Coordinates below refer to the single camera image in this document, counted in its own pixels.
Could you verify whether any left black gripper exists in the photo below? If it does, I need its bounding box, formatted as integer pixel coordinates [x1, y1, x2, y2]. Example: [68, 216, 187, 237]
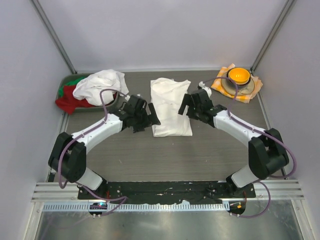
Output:
[131, 102, 160, 133]

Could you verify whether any white t-shirt with robot print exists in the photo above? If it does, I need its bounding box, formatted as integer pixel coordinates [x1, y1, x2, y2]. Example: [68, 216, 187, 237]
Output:
[150, 77, 193, 138]

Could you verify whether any yellow checkered cloth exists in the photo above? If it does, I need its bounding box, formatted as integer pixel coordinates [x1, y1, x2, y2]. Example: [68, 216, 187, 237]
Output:
[211, 63, 263, 104]

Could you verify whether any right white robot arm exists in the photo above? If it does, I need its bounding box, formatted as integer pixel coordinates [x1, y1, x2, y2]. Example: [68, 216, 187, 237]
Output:
[178, 89, 289, 198]

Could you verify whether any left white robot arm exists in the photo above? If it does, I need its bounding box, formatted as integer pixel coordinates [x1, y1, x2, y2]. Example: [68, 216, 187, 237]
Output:
[48, 95, 161, 200]

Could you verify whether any beige ceramic plate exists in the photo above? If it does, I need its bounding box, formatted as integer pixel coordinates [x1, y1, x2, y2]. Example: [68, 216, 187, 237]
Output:
[221, 74, 255, 96]

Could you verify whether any orange bowl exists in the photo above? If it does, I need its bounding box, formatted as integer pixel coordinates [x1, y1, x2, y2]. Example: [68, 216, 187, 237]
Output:
[227, 67, 250, 84]

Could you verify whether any dark ceramic bowl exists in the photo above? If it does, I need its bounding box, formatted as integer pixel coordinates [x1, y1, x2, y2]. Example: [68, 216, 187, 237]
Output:
[226, 71, 252, 87]

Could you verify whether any red t-shirt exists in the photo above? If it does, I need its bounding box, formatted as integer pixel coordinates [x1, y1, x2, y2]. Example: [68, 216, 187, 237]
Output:
[55, 85, 116, 115]

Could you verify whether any green t-shirt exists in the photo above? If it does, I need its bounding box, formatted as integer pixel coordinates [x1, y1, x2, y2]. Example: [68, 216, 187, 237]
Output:
[58, 77, 85, 98]

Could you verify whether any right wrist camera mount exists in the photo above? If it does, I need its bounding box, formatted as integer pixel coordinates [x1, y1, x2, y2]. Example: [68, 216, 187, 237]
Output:
[198, 81, 212, 98]

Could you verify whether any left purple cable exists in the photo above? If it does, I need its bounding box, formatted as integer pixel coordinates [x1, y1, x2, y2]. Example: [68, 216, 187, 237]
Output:
[57, 88, 131, 217]

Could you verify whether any purple cable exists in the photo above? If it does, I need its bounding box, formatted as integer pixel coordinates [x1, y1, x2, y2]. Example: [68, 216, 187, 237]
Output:
[57, 88, 131, 217]
[199, 76, 298, 218]

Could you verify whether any white slotted cable duct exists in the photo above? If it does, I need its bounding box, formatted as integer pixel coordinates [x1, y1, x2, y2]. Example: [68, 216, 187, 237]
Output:
[42, 201, 230, 213]

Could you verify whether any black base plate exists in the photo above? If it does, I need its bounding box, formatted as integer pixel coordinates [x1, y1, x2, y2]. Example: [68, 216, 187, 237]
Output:
[77, 180, 256, 205]

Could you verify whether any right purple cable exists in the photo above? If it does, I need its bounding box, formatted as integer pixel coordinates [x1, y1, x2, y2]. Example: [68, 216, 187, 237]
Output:
[199, 76, 298, 218]

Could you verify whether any aluminium rail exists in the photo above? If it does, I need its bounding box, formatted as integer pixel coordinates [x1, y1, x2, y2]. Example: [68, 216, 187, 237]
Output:
[31, 179, 305, 203]

